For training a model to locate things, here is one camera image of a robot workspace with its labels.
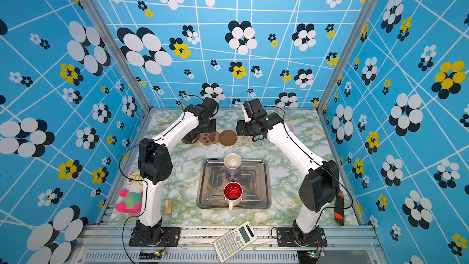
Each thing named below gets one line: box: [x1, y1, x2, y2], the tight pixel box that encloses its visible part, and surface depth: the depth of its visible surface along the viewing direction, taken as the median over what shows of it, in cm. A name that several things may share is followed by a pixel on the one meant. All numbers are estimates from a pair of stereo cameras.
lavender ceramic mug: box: [223, 152, 242, 181], surface depth 91 cm
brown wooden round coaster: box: [218, 129, 238, 147], surface depth 107 cm
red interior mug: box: [223, 181, 244, 212], surface depth 82 cm
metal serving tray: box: [196, 158, 272, 210], surface depth 91 cm
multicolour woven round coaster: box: [236, 135, 254, 145], surface depth 106 cm
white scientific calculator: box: [212, 220, 258, 263], surface depth 74 cm
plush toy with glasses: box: [114, 171, 143, 214], surface depth 81 cm
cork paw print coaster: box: [198, 131, 220, 146], surface depth 107 cm
